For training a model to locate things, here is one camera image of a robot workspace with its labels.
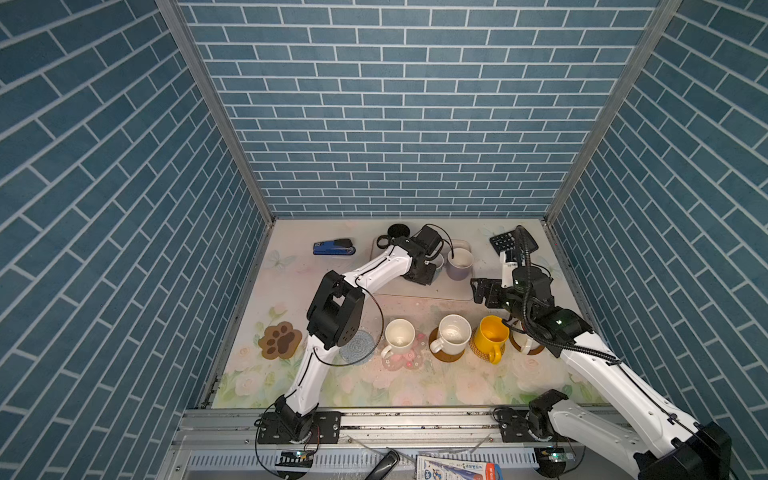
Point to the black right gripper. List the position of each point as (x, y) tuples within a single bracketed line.
[(495, 287)]

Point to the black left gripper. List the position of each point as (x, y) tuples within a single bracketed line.
[(427, 277)]

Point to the black mug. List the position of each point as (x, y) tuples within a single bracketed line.
[(394, 232)]

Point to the lavender mug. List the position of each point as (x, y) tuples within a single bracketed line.
[(459, 260)]

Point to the beige serving tray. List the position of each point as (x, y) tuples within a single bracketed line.
[(442, 287)]

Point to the red interior mug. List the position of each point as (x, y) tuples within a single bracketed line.
[(523, 343)]

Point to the yellow mug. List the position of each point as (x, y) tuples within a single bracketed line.
[(491, 337)]

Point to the dark brown round coaster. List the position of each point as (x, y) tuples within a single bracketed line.
[(528, 351)]

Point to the cork woven coaster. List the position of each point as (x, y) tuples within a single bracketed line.
[(476, 351)]

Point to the white mug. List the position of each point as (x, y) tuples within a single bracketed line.
[(400, 335), (453, 334)]

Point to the pink flower coaster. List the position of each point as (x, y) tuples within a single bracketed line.
[(411, 360)]

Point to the grey blue woven coaster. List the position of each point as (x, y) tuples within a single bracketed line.
[(359, 349)]

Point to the paw print coaster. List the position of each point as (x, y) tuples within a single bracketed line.
[(280, 341)]

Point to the light blue patterned mug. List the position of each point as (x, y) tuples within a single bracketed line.
[(439, 261)]

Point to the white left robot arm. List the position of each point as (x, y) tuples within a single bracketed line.
[(335, 313)]

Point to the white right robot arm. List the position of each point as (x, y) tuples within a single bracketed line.
[(661, 441)]

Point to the black calculator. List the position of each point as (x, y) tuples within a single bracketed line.
[(508, 240)]

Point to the blue black stapler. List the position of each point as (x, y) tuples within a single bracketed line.
[(337, 247)]

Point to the printed paper package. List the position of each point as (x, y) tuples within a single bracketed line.
[(432, 468)]

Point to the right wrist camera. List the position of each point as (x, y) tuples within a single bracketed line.
[(509, 264)]

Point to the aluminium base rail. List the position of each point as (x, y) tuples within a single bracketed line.
[(228, 444)]

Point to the black remote handle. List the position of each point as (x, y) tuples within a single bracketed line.
[(384, 467)]

